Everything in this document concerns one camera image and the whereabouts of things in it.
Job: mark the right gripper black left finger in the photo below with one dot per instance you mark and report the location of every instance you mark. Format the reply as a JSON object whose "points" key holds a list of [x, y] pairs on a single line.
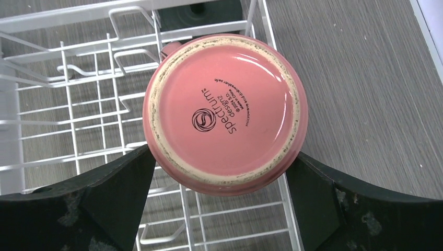
{"points": [[100, 209]]}

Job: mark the pink ceramic mug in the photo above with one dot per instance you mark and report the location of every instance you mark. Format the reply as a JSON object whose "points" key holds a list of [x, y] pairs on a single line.
{"points": [[224, 114]]}

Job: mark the white wire dish rack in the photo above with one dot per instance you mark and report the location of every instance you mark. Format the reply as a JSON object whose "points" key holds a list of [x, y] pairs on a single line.
{"points": [[73, 80]]}

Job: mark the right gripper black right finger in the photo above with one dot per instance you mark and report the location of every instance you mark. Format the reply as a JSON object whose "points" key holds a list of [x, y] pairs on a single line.
{"points": [[336, 211]]}

